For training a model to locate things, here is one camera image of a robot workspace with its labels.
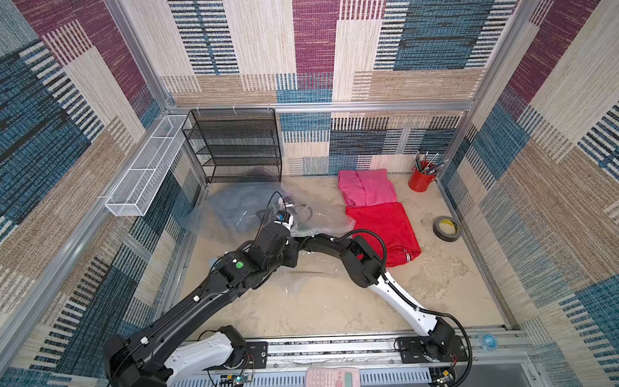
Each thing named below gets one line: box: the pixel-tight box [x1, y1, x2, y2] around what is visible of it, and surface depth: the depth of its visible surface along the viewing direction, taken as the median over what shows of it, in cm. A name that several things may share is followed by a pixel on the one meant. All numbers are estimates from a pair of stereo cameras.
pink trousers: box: [338, 169, 398, 208], surface depth 111 cm
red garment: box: [345, 202, 423, 267], surface depth 97 cm
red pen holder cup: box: [407, 160, 437, 193], surface depth 114 cm
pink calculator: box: [305, 366, 362, 387], surface depth 70 cm
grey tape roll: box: [432, 216, 462, 242], surface depth 103 cm
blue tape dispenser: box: [482, 332, 498, 351], surface depth 77 cm
